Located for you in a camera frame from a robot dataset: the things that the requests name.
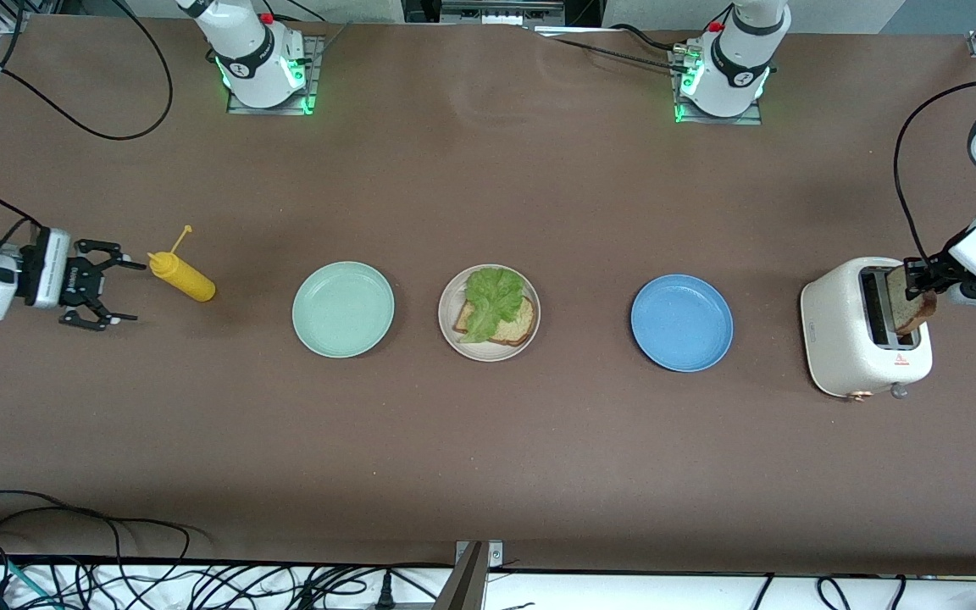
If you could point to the cream white toaster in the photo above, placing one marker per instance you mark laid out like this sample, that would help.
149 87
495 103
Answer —
835 339

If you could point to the black power plug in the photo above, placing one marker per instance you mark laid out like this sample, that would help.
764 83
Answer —
386 589

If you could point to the dark crust bread slice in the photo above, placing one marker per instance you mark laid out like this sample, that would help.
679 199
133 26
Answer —
912 318

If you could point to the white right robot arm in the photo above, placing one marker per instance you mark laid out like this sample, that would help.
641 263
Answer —
246 59

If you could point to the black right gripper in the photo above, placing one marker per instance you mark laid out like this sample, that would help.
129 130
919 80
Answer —
76 283

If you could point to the blue plate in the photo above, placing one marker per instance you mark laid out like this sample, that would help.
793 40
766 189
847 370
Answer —
681 323

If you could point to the light brown bread slice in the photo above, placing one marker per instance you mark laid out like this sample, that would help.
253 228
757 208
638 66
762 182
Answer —
522 326

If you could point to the grey toaster lever knob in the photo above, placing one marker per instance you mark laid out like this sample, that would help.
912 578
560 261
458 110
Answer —
895 392

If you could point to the mint green plate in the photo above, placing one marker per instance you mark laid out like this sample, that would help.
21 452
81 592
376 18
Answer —
342 309

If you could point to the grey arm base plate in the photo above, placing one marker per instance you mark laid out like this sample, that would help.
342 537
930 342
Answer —
742 120
317 59

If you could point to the grey metal background equipment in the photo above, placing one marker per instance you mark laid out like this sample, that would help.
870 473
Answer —
501 10

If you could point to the yellow squeeze bottle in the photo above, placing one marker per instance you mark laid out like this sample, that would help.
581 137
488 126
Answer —
187 280

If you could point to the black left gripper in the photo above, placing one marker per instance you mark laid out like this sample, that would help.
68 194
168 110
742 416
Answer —
934 274

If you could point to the beige plate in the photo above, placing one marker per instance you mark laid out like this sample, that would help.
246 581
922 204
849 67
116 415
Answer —
488 354

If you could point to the aluminium camera mount post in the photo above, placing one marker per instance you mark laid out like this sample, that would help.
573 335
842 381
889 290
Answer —
464 585

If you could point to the green lettuce leaf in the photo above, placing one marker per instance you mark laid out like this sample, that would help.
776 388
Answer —
492 296

